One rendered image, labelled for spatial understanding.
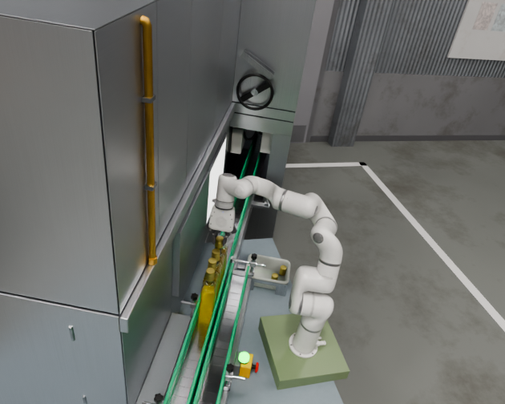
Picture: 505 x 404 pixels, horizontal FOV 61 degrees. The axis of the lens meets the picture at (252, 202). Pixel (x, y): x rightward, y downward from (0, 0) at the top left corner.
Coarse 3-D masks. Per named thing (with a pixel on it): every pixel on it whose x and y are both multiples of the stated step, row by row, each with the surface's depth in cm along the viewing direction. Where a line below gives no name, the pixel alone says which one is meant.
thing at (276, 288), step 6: (252, 282) 213; (258, 282) 212; (264, 282) 212; (270, 282) 211; (252, 288) 215; (258, 288) 215; (264, 288) 214; (270, 288) 213; (276, 288) 213; (282, 288) 212; (276, 294) 215; (282, 294) 214
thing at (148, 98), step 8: (144, 16) 92; (144, 24) 92; (144, 32) 93; (144, 40) 94; (144, 48) 95; (144, 56) 96; (144, 64) 97; (152, 64) 98; (144, 72) 98; (152, 72) 99; (144, 80) 99; (152, 80) 100; (144, 88) 100; (152, 88) 101; (144, 96) 101; (152, 96) 102; (144, 104) 103; (152, 104) 103; (152, 112) 104; (152, 120) 105; (152, 128) 106; (152, 136) 107; (152, 144) 109; (152, 152) 110; (152, 160) 111; (152, 168) 112; (152, 176) 114; (152, 184) 115; (152, 192) 117; (152, 200) 118; (152, 208) 120; (152, 216) 121; (152, 224) 123; (152, 232) 124; (152, 240) 126; (152, 248) 128; (152, 256) 130; (152, 264) 131
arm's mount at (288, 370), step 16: (272, 320) 191; (288, 320) 193; (272, 336) 185; (288, 336) 186; (320, 336) 189; (272, 352) 178; (288, 352) 180; (320, 352) 182; (336, 352) 184; (272, 368) 178; (288, 368) 174; (304, 368) 175; (320, 368) 176; (336, 368) 177; (288, 384) 172; (304, 384) 175
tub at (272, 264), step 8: (248, 256) 223; (264, 256) 224; (264, 264) 226; (272, 264) 225; (280, 264) 224; (288, 264) 222; (248, 272) 222; (256, 272) 224; (264, 272) 225; (272, 272) 225; (288, 272) 216; (264, 280) 210; (272, 280) 210; (280, 280) 221; (288, 280) 212
